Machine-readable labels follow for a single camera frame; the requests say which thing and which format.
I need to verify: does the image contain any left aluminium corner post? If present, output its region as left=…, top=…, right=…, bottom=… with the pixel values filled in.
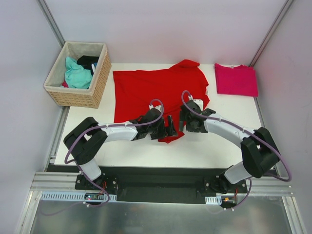
left=36, top=0, right=66, bottom=47

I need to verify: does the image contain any teal t shirt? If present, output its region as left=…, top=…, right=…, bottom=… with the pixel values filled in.
left=63, top=57, right=93, bottom=89

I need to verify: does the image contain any magenta t shirt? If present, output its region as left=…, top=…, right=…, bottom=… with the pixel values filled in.
left=214, top=63, right=259, bottom=97

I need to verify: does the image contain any aluminium frame rail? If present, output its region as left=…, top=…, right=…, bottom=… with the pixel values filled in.
left=31, top=172, right=294, bottom=196

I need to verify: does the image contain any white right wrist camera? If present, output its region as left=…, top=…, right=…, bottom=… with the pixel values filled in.
left=193, top=99, right=204, bottom=110

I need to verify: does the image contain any wicker laundry basket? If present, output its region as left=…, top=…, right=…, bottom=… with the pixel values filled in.
left=44, top=41, right=111, bottom=109

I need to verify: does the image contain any right aluminium corner post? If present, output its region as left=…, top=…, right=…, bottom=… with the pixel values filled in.
left=249, top=0, right=295, bottom=67

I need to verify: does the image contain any right slotted cable duct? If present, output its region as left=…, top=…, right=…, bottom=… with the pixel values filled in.
left=205, top=195, right=222, bottom=205

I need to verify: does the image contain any slotted cable duct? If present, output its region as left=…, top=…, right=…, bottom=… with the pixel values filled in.
left=205, top=195, right=222, bottom=205
left=41, top=192, right=117, bottom=202

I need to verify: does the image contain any left slotted cable duct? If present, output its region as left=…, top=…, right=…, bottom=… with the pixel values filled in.
left=41, top=192, right=117, bottom=202

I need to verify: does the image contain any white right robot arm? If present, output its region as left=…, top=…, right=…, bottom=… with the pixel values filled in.
left=179, top=100, right=280, bottom=194

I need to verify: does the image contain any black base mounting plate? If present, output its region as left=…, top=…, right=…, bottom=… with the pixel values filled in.
left=75, top=166, right=249, bottom=204

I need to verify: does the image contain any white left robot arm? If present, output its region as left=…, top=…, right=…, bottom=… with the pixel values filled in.
left=63, top=107, right=178, bottom=190

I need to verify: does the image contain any aluminium corner post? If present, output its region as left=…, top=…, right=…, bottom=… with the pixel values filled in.
left=36, top=0, right=66, bottom=47
left=249, top=0, right=295, bottom=67

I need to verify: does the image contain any red t shirt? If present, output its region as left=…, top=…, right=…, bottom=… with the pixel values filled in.
left=113, top=59, right=210, bottom=129

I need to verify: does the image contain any black printed t shirt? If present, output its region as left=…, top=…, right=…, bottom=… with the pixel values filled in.
left=77, top=55, right=99, bottom=75

